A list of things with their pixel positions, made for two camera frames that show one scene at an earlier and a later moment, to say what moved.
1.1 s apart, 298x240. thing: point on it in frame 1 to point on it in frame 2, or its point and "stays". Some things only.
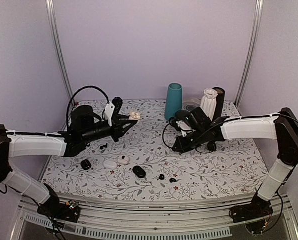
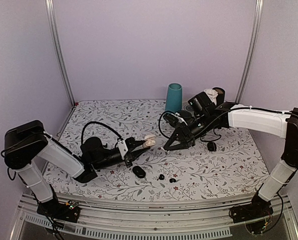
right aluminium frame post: (259, 13) stays
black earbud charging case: (212, 146) stays
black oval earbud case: (138, 171) stays
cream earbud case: (135, 115) to (150, 140)
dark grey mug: (183, 115) stays
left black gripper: (118, 125) to (130, 157)
